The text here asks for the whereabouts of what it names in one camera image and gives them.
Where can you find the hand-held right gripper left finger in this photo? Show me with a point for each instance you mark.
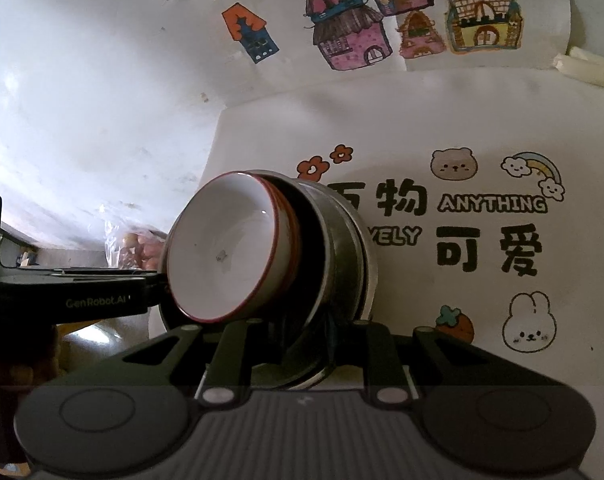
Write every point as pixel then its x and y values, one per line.
pixel 232 360

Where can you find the white printed table mat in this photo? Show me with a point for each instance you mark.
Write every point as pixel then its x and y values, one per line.
pixel 482 120

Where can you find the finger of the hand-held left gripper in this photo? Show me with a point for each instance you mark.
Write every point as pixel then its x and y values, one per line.
pixel 157 290

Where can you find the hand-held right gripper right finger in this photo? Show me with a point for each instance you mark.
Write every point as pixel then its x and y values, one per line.
pixel 382 360

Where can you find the coloured houses drawing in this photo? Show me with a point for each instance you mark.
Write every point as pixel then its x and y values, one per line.
pixel 432 15

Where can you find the white red-rimmed ceramic bowl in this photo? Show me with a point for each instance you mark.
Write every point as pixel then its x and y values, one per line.
pixel 296 240
pixel 222 245

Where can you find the large stainless steel plate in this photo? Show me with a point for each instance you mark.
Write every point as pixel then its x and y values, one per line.
pixel 375 280

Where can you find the stainless steel bowl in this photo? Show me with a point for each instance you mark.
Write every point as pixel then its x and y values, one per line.
pixel 312 270

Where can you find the plastic bag of fruit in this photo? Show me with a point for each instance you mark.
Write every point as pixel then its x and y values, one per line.
pixel 139 250

